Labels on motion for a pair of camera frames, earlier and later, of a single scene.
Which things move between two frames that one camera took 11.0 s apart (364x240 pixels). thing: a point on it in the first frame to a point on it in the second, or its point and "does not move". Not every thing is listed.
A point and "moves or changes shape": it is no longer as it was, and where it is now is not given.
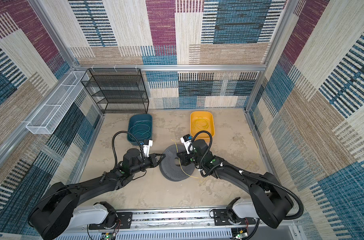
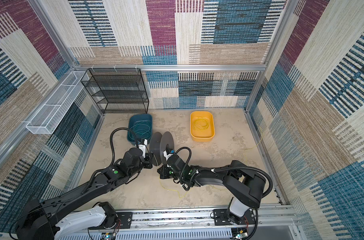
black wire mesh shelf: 117,90 does not move
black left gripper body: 148,162 does not move
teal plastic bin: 141,126 does not move
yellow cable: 198,177 to 208,186
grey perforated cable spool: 169,170 moves or changes shape
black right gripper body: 188,158 to 167,172
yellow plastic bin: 201,121 does not move
